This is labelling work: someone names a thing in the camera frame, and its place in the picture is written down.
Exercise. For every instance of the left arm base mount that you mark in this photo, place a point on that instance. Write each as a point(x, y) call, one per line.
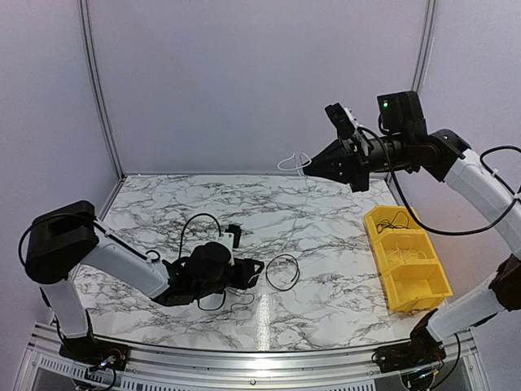
point(93, 351)

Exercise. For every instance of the aluminium frame post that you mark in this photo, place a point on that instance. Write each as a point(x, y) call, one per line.
point(425, 47)
point(87, 34)

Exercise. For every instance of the left aluminium frame post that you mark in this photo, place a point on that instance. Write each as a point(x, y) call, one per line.
point(87, 34)

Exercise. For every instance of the front aluminium rail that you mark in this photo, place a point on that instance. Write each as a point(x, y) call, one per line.
point(152, 367)

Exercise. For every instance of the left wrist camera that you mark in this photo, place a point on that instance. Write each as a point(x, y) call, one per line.
point(231, 236)

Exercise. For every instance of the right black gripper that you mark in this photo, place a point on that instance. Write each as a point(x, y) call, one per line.
point(344, 160)

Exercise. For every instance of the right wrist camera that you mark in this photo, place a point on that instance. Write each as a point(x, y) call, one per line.
point(343, 120)

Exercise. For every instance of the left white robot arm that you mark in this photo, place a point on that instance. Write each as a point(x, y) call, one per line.
point(58, 242)

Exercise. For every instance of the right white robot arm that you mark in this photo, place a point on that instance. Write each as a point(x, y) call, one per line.
point(449, 159)

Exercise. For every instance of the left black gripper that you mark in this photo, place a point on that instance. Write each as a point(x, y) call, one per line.
point(246, 272)

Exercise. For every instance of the right aluminium frame post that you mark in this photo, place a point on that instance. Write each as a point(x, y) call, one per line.
point(425, 47)

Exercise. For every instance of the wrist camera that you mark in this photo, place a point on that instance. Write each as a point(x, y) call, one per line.
point(231, 236)
point(343, 120)

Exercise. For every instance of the yellow three-compartment bin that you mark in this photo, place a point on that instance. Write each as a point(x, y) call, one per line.
point(411, 274)

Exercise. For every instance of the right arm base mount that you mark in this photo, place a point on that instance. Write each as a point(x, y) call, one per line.
point(421, 349)

